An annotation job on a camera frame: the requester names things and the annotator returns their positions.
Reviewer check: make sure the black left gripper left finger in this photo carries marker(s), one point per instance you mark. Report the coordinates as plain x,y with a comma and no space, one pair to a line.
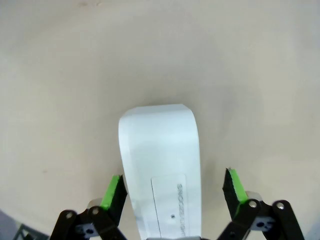
110,200

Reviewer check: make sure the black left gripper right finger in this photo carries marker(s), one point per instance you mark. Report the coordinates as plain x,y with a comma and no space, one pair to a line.
236,192

